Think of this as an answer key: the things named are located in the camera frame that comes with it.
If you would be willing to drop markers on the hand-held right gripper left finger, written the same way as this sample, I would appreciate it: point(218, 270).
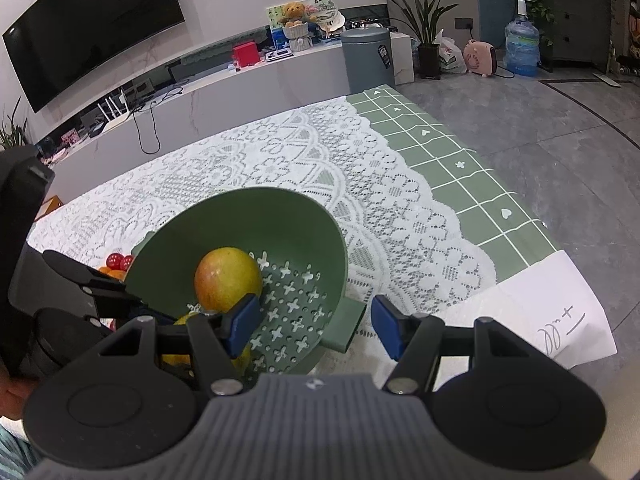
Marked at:
point(245, 322)

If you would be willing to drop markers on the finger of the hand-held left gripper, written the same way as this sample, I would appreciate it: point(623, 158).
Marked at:
point(120, 316)
point(75, 270)

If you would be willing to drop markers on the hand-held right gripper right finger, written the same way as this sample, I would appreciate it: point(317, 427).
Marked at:
point(387, 330)

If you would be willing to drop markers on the orange tangerine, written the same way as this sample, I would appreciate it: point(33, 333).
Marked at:
point(114, 274)

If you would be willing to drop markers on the yellow-green apple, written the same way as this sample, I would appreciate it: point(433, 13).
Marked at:
point(225, 275)

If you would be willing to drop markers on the green colander bowl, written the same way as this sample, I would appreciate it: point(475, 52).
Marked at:
point(250, 220)

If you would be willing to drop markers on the person's left forearm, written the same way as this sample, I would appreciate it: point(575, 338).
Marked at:
point(12, 395)

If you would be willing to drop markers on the red cherry tomato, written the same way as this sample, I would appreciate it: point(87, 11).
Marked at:
point(127, 262)
point(114, 261)

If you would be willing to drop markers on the yellow lemon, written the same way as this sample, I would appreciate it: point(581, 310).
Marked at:
point(175, 359)

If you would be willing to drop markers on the thin leafy plant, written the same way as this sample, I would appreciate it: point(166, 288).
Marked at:
point(12, 130)

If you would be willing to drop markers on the white router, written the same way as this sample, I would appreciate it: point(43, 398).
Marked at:
point(116, 115)

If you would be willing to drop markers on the white paper sheet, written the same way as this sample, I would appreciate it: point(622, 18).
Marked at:
point(550, 300)

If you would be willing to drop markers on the striped teal clothing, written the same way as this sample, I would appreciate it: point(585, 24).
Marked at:
point(12, 452)

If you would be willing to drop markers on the white lace tablecloth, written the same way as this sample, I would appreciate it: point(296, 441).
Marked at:
point(300, 160)

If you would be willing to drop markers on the green grid tablecloth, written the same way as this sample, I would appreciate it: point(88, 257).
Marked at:
point(450, 150)

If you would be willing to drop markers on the white curved media console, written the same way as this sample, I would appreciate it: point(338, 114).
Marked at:
point(225, 100)

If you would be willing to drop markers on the black flat television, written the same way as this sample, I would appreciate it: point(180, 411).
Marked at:
point(90, 20)

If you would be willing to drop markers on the grey round trash can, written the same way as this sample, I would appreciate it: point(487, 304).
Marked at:
point(365, 65)

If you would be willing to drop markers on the red box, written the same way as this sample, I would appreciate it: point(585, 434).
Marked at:
point(246, 55)

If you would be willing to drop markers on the silver kitchen scale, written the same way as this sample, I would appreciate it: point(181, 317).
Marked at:
point(277, 55)

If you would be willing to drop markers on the white plastic bag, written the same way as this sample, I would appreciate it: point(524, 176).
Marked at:
point(452, 55)

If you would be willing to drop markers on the blue box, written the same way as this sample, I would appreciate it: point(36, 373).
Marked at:
point(277, 39)

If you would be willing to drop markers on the pink space heater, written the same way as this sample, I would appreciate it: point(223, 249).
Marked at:
point(480, 57)

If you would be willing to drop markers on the tall potted plant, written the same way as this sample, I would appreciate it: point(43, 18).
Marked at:
point(427, 25)

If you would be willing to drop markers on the white paper fan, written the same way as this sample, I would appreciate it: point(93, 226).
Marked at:
point(334, 25)

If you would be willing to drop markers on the brown teddy bear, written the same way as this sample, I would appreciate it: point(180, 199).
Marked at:
point(295, 12)

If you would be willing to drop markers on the blue water jug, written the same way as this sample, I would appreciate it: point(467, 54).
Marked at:
point(521, 45)

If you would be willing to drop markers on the illustrated green white card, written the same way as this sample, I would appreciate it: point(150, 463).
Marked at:
point(320, 5)

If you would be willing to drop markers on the dark grey drawer cabinet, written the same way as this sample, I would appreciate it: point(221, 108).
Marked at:
point(575, 15)

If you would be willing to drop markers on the black wall socket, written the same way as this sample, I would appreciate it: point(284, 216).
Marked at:
point(463, 23)

